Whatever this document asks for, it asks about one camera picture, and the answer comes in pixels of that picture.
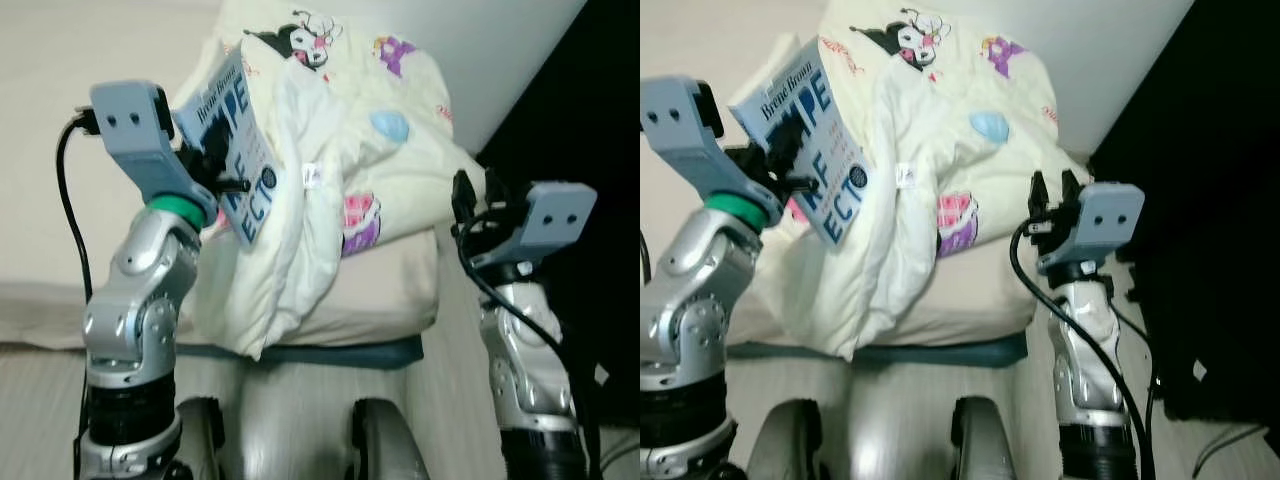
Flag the blue and white book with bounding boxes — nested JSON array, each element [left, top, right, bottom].
[[172, 45, 286, 249], [728, 38, 869, 246]]

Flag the cream cartoon print quilt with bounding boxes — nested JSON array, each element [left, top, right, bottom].
[[185, 0, 488, 361], [770, 0, 1093, 361]]

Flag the silver black robot legs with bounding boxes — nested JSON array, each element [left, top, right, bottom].
[[150, 350, 433, 480], [735, 350, 1031, 480]]

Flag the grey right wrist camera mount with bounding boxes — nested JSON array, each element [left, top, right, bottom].
[[1035, 182, 1146, 279], [468, 181, 599, 271]]

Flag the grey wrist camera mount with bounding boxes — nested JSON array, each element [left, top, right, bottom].
[[90, 80, 219, 213], [1035, 182, 1146, 279], [468, 181, 599, 271], [640, 75, 786, 229]]

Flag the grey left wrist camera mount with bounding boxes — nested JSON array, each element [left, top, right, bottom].
[[90, 80, 219, 213], [640, 75, 786, 229]]

